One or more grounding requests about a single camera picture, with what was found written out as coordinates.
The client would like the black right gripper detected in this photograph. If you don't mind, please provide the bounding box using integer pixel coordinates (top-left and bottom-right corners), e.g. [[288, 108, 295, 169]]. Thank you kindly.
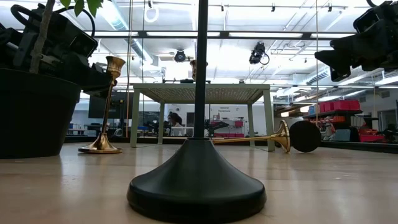
[[314, 1, 398, 82]]

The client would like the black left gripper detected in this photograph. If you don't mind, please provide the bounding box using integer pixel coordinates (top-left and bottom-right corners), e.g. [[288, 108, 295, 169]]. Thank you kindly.
[[12, 12, 118, 93]]

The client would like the short brass candlestick holder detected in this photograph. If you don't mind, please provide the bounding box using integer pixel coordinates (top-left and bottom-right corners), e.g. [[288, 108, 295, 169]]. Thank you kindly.
[[77, 55, 126, 155]]

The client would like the tall brass candlestick holder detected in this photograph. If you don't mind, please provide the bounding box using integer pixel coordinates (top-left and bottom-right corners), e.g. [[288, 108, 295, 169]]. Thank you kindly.
[[212, 119, 292, 154]]

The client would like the medium brass candlestick holder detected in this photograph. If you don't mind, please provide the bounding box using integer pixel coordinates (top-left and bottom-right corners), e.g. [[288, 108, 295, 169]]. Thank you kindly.
[[189, 59, 209, 82]]

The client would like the black monitor screen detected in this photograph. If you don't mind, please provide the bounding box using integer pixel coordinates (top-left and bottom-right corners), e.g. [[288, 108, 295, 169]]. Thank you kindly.
[[88, 91, 134, 119]]

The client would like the large red storage bin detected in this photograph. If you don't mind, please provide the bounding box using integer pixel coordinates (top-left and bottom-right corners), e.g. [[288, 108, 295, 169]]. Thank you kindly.
[[332, 99, 361, 111]]

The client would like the small red storage bin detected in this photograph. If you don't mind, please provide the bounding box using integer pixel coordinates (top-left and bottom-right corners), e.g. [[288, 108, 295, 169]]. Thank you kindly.
[[318, 101, 334, 113]]

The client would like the dark storage shelf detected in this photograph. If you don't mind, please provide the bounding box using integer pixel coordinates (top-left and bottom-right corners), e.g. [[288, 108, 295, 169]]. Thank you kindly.
[[303, 108, 364, 119]]

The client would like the green leafy plant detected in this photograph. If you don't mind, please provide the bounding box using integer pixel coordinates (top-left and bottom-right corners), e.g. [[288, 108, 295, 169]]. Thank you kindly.
[[29, 0, 104, 75]]

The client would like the black plant pot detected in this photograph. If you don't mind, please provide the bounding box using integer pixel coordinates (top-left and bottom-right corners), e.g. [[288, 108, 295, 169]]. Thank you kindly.
[[0, 67, 82, 159]]

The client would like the flat red storage bin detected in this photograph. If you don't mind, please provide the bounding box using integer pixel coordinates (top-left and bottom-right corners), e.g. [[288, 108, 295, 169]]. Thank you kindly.
[[359, 133, 386, 143]]

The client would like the person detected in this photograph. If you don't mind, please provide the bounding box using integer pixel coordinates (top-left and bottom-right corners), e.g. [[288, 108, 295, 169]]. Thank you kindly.
[[167, 111, 185, 137]]

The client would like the small pale green table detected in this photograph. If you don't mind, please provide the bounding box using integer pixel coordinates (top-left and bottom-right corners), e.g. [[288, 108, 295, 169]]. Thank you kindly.
[[129, 82, 276, 152]]

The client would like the large black candlestick holder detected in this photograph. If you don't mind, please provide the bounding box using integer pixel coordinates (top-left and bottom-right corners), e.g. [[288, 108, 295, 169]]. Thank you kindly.
[[126, 0, 267, 224]]

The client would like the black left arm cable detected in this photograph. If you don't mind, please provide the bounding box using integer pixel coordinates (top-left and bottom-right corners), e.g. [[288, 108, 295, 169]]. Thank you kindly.
[[54, 5, 96, 38]]

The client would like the white hanging ring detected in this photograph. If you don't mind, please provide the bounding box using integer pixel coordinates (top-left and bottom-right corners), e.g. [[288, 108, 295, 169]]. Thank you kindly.
[[144, 6, 160, 24]]

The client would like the black ceiling camera with cable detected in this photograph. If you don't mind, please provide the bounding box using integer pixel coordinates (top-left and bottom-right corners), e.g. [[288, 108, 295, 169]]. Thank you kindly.
[[248, 42, 271, 65]]

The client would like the round black ceiling camera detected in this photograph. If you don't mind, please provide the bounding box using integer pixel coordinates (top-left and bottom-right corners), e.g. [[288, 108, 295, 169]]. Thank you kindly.
[[174, 49, 187, 63]]

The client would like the black overhead frame bar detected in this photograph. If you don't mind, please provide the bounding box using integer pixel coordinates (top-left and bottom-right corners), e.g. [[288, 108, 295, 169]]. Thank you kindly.
[[83, 30, 357, 40]]

